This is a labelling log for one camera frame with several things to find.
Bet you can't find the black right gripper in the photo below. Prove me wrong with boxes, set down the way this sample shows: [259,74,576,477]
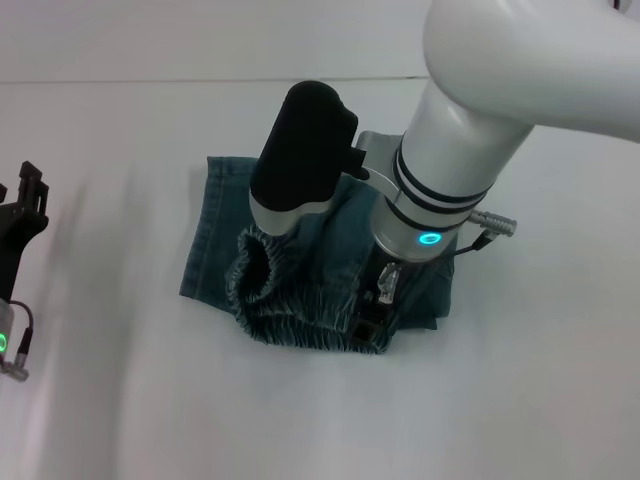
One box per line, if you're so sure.
[353,254,416,346]

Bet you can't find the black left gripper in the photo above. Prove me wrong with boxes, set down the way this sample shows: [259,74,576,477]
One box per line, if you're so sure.
[0,160,50,301]

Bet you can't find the blue denim shorts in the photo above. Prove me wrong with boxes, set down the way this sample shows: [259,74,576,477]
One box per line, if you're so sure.
[179,155,456,355]

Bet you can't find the clear plug on right gripper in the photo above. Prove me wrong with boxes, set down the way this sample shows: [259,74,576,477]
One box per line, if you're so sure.
[377,262,402,306]

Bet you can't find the left arm cable with plug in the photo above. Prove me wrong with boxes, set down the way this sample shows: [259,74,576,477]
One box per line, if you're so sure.
[0,299,35,385]

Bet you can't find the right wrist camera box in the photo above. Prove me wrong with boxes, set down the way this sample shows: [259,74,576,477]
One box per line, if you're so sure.
[248,79,371,236]

